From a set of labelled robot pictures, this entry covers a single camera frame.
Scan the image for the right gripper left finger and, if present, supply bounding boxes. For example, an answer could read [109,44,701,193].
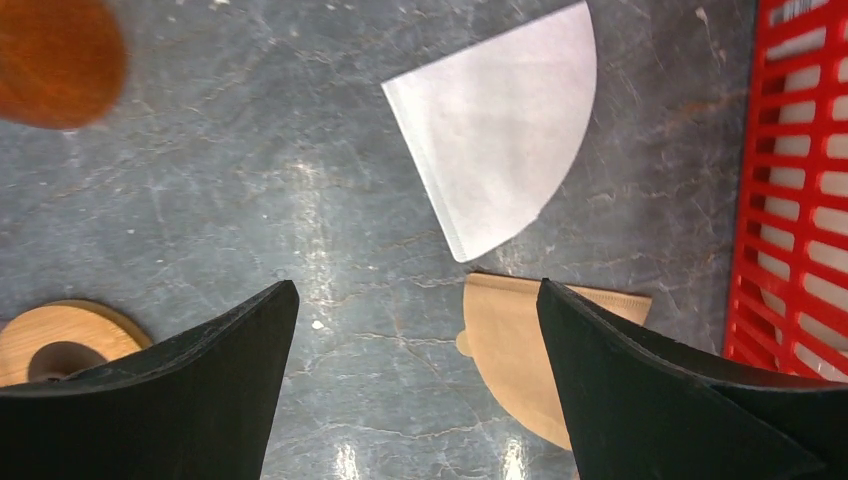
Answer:
[1,280,300,479]

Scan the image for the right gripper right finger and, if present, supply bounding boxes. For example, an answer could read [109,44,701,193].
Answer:
[537,280,847,479]

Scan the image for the light wooden ring holder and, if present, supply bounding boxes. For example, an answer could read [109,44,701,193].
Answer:
[1,299,153,387]

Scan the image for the white paper coffee filter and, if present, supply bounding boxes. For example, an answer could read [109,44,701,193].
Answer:
[382,1,597,263]

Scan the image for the brown paper coffee filter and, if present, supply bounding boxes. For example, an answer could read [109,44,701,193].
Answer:
[455,272,653,452]

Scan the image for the red plastic basket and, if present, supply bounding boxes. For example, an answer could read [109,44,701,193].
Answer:
[724,1,847,382]

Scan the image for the amber glass carafe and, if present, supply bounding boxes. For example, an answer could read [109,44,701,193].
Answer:
[1,0,128,130]

